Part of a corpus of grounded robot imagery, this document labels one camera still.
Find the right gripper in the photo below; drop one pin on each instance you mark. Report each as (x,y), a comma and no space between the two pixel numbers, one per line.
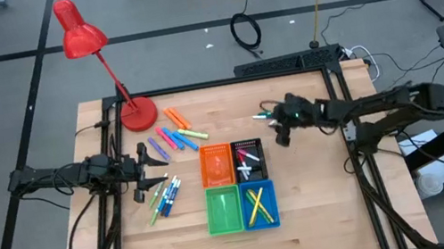
(295,114)

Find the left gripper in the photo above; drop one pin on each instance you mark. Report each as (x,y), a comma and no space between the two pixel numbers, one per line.
(133,173)

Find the green thin marker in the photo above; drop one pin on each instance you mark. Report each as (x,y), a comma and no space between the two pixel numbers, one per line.
(156,193)
(155,216)

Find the purple thick highlighter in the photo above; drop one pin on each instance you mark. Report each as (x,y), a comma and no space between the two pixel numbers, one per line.
(158,148)

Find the teal-capped white marker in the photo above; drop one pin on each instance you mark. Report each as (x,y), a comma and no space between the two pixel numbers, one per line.
(258,117)
(266,112)

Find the pink thick highlighter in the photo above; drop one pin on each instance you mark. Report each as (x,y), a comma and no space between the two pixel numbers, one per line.
(166,138)

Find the blue thick highlighter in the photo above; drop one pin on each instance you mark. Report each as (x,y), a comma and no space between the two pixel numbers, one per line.
(173,138)
(185,141)

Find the orange thick highlighter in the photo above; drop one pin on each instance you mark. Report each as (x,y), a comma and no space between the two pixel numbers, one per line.
(173,119)
(181,118)

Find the pale yellow thick highlighter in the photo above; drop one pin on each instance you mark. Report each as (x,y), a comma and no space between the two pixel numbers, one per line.
(193,134)

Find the pink-capped white marker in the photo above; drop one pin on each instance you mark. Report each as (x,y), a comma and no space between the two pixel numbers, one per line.
(250,156)

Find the red-capped white marker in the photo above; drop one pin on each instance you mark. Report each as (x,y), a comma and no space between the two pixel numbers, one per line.
(242,161)

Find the black-capped white marker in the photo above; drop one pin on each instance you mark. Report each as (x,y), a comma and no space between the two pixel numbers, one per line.
(245,169)

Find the yellow slim highlighter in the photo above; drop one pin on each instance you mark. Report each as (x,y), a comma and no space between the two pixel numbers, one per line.
(256,207)

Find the green slim highlighter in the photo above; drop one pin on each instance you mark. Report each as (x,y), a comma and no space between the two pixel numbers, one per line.
(264,213)

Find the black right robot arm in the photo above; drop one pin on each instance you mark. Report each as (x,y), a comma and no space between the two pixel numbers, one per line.
(381,104)

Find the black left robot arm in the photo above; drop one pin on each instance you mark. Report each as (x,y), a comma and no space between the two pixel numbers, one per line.
(54,177)

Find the black keyboard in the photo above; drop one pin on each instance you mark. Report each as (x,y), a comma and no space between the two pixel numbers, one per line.
(284,62)

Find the silver aluminium strut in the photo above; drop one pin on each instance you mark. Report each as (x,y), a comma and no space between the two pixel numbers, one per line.
(349,132)

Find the red desk lamp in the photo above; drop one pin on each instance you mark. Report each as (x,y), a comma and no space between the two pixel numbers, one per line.
(139,113)

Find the orange plastic basket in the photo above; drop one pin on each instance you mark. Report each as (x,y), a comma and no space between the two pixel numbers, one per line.
(211,167)

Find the black plastic basket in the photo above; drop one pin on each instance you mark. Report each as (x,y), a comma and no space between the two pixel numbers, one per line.
(262,172)

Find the blue plastic basket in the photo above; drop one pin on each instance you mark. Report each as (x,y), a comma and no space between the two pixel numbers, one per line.
(270,189)

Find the green plastic basket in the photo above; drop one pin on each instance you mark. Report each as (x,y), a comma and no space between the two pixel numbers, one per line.
(223,210)

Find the white paper sheet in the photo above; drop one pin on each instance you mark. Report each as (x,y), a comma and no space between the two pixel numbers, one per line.
(422,145)

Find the white round container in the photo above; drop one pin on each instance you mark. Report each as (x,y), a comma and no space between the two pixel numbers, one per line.
(428,185)

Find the black aluminium table frame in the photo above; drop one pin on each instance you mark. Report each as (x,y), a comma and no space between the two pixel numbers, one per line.
(215,84)

